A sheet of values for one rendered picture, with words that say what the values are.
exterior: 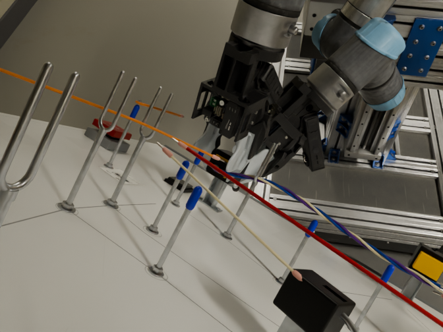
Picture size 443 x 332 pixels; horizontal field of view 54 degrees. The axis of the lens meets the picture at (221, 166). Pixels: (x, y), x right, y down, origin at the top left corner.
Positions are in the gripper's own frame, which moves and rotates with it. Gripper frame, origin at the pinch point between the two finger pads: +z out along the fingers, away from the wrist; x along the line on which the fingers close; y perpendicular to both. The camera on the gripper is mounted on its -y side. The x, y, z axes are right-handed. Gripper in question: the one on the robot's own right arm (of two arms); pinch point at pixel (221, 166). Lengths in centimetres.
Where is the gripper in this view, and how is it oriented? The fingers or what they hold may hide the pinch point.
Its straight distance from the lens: 66.5
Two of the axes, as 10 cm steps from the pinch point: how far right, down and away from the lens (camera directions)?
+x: 8.3, 4.7, -3.1
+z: -2.8, 8.1, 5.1
